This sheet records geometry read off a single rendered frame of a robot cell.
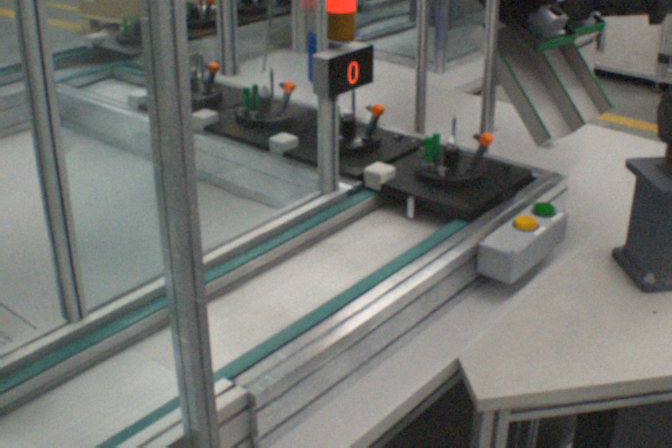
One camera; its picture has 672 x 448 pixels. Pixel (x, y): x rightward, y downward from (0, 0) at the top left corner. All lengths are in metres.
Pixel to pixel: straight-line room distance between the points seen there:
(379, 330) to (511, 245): 0.30
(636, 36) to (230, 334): 4.67
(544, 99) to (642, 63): 3.85
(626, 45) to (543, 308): 4.34
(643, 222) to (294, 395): 0.72
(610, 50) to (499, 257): 4.40
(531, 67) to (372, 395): 0.93
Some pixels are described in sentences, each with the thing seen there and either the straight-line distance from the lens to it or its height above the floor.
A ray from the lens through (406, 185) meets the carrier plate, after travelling 1.61.
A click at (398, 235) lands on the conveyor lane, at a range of 1.54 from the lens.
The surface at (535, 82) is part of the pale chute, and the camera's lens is 1.89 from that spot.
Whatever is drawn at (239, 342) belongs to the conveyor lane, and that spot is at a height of 0.92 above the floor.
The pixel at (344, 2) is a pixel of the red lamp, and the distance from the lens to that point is 1.45.
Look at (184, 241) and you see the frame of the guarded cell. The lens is 0.85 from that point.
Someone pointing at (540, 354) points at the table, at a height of 0.86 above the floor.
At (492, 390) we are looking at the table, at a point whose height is 0.86.
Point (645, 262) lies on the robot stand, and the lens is 1.57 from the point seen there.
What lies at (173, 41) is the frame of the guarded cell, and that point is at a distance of 0.78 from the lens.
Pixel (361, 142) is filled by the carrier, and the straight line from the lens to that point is 1.76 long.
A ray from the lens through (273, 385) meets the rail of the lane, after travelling 1.11.
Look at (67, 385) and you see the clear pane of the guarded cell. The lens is 0.84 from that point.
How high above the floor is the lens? 1.63
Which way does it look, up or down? 25 degrees down
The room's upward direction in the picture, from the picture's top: straight up
